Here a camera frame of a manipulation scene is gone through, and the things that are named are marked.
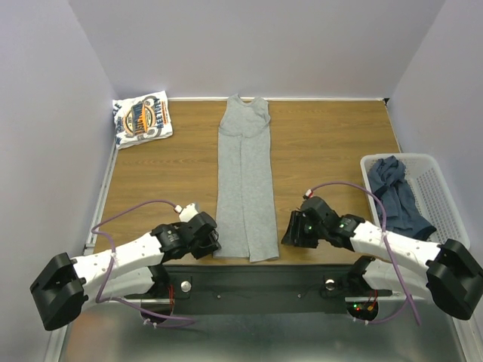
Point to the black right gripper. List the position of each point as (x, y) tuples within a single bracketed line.
[(296, 229)]

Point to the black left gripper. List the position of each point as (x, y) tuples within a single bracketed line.
[(210, 245)]

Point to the grey tank top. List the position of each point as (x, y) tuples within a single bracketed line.
[(245, 215)]

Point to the white printed tank top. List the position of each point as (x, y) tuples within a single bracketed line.
[(141, 119)]

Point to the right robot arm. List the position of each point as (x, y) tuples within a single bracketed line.
[(446, 274)]

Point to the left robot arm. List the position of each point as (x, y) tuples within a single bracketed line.
[(67, 286)]

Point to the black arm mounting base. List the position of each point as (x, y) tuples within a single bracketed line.
[(259, 289)]

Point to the navy blue tank top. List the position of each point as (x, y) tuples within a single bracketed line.
[(387, 182)]

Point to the white plastic laundry basket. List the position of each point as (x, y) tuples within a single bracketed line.
[(432, 196)]

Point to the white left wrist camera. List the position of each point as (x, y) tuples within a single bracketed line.
[(186, 213)]

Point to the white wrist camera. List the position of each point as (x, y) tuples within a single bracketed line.
[(308, 194), (186, 213)]

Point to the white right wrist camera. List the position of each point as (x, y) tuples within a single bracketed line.
[(308, 194)]

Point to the aluminium frame rail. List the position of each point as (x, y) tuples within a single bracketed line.
[(114, 332)]

